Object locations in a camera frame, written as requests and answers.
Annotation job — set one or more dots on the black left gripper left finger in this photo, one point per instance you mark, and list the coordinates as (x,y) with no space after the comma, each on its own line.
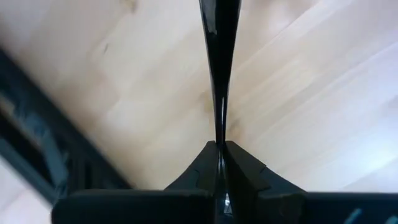
(140,207)

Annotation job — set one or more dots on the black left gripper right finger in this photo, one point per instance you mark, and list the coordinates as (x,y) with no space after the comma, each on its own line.
(295,207)

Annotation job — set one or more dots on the black aluminium table frame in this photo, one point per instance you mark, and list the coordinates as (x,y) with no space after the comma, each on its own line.
(31,140)

